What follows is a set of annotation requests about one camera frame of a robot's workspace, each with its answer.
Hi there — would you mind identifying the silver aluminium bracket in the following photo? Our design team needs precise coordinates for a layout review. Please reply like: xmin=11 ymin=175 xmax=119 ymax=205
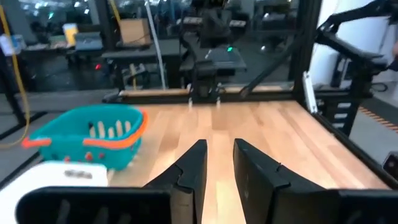
xmin=303 ymin=70 xmax=318 ymax=114

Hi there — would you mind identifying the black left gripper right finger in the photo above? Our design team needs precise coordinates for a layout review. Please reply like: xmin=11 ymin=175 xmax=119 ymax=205
xmin=233 ymin=138 xmax=398 ymax=224

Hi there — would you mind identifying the white rod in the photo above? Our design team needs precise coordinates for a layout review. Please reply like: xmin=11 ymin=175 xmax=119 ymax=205
xmin=144 ymin=0 xmax=167 ymax=90

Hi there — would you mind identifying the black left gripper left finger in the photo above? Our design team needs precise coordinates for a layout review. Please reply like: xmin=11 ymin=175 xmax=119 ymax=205
xmin=14 ymin=139 xmax=208 ymax=224

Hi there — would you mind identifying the teal basket orange rim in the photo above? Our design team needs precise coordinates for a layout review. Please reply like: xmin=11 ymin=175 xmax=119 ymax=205
xmin=21 ymin=103 xmax=149 ymax=171

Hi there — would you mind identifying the black aluminium table frame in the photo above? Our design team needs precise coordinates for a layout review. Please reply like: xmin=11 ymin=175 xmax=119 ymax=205
xmin=102 ymin=0 xmax=398 ymax=190

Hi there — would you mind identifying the black desk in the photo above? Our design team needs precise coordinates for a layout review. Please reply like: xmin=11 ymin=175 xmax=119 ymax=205
xmin=102 ymin=39 xmax=183 ymax=91

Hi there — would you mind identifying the yellow cable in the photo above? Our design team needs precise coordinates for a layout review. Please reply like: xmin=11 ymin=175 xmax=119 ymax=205
xmin=0 ymin=6 xmax=31 ymax=149

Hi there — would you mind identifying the white plastic bin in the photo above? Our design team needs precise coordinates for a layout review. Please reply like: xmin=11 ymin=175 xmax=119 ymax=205
xmin=0 ymin=160 xmax=109 ymax=224

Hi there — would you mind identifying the cardboard box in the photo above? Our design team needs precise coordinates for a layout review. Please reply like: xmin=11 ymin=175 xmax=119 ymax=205
xmin=119 ymin=18 xmax=152 ymax=47

